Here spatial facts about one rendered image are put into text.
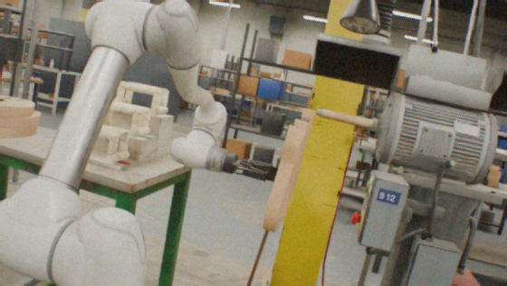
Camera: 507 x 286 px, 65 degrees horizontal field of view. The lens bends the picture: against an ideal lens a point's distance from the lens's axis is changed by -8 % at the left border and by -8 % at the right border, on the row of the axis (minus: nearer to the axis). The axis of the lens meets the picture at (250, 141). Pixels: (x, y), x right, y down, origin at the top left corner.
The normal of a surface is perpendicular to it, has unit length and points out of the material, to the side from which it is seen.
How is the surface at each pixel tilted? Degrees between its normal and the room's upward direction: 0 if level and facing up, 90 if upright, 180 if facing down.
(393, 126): 81
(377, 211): 90
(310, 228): 90
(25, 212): 58
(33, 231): 50
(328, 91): 90
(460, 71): 90
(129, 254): 75
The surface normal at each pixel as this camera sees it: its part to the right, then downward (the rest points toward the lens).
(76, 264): -0.22, 0.02
